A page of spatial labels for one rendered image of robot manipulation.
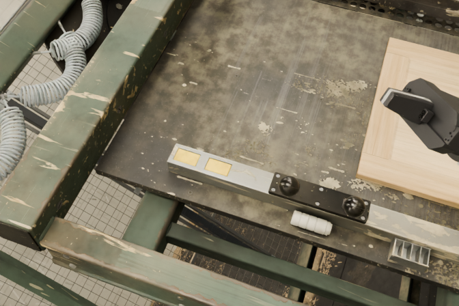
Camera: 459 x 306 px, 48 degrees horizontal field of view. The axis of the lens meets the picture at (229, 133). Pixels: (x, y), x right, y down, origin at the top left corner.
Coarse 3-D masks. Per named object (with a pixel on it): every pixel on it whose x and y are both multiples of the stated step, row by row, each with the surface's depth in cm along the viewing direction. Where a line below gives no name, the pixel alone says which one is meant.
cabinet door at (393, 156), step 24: (408, 48) 130; (432, 48) 130; (384, 72) 125; (408, 72) 126; (432, 72) 126; (456, 72) 126; (456, 96) 122; (384, 120) 117; (384, 144) 113; (408, 144) 113; (360, 168) 109; (384, 168) 109; (408, 168) 109; (432, 168) 110; (456, 168) 110; (408, 192) 108; (432, 192) 106; (456, 192) 106
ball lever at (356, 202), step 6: (348, 198) 90; (354, 198) 89; (360, 198) 90; (342, 204) 100; (348, 204) 89; (354, 204) 89; (360, 204) 89; (348, 210) 89; (354, 210) 88; (360, 210) 89; (354, 216) 89
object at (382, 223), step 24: (168, 168) 109; (192, 168) 106; (240, 168) 106; (240, 192) 106; (264, 192) 103; (336, 216) 100; (384, 216) 100; (408, 216) 101; (408, 240) 98; (432, 240) 98; (456, 240) 98
